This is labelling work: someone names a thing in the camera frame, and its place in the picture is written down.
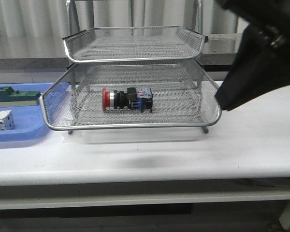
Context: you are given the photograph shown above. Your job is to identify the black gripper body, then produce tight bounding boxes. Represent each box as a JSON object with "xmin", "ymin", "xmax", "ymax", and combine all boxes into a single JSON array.
[{"xmin": 215, "ymin": 14, "xmax": 290, "ymax": 111}]

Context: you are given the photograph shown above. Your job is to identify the silver mesh tray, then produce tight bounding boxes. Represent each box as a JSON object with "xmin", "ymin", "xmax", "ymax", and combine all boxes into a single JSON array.
[
  {"xmin": 40, "ymin": 59, "xmax": 221, "ymax": 131},
  {"xmin": 63, "ymin": 26, "xmax": 206, "ymax": 63}
]

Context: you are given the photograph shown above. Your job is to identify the red emergency stop button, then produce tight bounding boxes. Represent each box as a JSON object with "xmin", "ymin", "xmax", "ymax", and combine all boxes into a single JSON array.
[{"xmin": 102, "ymin": 87, "xmax": 153, "ymax": 112}]

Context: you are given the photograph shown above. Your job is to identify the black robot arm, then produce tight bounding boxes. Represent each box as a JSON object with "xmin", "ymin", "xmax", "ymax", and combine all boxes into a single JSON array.
[{"xmin": 215, "ymin": 0, "xmax": 290, "ymax": 111}]

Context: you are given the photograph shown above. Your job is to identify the dark grey back counter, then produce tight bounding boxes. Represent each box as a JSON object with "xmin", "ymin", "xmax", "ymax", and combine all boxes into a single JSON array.
[{"xmin": 0, "ymin": 33, "xmax": 242, "ymax": 72}]

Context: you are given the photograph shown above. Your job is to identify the blue plastic tray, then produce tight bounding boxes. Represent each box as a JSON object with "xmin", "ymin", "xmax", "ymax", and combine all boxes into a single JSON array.
[{"xmin": 0, "ymin": 83, "xmax": 52, "ymax": 142}]

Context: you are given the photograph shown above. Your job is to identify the green terminal block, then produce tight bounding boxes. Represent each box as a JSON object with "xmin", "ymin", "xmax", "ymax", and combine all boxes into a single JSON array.
[{"xmin": 0, "ymin": 87, "xmax": 41, "ymax": 102}]

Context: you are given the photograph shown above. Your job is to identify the white circuit breaker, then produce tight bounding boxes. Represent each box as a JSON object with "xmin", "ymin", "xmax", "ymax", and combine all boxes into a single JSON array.
[{"xmin": 0, "ymin": 110, "xmax": 15, "ymax": 131}]

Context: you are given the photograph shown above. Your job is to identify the silver metal rack frame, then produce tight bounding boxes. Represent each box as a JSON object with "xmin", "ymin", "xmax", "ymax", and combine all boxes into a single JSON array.
[{"xmin": 65, "ymin": 0, "xmax": 209, "ymax": 135}]

